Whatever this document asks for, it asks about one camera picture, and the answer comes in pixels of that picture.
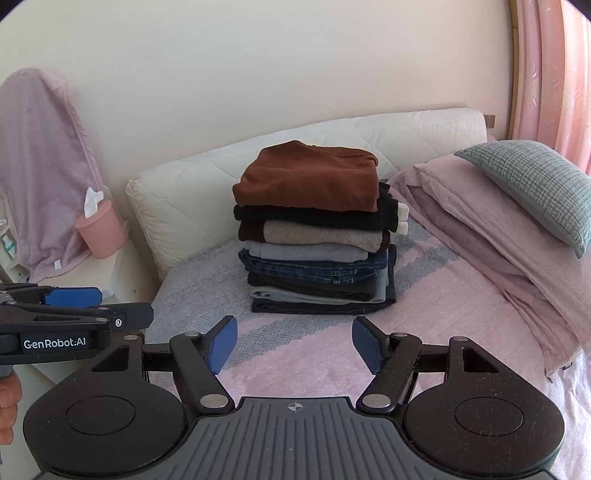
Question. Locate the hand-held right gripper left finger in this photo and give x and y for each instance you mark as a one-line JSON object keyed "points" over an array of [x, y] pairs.
{"points": [[221, 344]]}

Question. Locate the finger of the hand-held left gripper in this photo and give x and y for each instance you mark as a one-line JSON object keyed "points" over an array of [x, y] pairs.
{"points": [[74, 296], [131, 316]]}

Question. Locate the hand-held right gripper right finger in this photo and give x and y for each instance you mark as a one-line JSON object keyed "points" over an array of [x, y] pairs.
{"points": [[367, 344]]}

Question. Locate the brown shirt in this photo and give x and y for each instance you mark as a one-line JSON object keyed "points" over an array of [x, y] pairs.
{"points": [[304, 180]]}

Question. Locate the person's left hand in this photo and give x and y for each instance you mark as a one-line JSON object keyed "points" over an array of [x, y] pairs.
{"points": [[10, 401]]}

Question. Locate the white nightstand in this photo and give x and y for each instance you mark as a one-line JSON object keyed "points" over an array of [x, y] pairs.
{"points": [[92, 277]]}

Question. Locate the pink tissue cup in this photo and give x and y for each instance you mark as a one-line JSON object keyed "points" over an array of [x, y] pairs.
{"points": [[101, 230]]}

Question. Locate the grey pink herringbone blanket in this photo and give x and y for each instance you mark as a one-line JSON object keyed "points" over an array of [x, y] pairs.
{"points": [[295, 360]]}

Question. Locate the small teal white box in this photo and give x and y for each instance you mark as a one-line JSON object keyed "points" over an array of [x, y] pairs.
{"points": [[7, 244]]}

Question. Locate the white tissue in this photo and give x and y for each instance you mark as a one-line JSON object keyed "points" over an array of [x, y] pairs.
{"points": [[92, 201]]}

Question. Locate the stack of folded clothes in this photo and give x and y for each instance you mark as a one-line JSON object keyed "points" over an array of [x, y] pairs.
{"points": [[314, 258]]}

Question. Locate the white quilted headboard cushion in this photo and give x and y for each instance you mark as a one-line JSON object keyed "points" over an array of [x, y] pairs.
{"points": [[184, 194]]}

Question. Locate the lilac towel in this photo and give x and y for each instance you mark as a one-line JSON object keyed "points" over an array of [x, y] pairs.
{"points": [[46, 161]]}

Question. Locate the pink folded quilt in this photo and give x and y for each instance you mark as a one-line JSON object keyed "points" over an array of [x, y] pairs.
{"points": [[485, 230]]}

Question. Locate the grey checked pillow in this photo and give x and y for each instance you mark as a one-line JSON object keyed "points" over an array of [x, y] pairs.
{"points": [[531, 184]]}

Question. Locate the pink curtain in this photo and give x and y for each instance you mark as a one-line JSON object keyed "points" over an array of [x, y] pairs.
{"points": [[554, 83]]}

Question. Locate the wooden bed frame corner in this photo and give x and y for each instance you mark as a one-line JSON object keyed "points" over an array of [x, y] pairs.
{"points": [[489, 120]]}

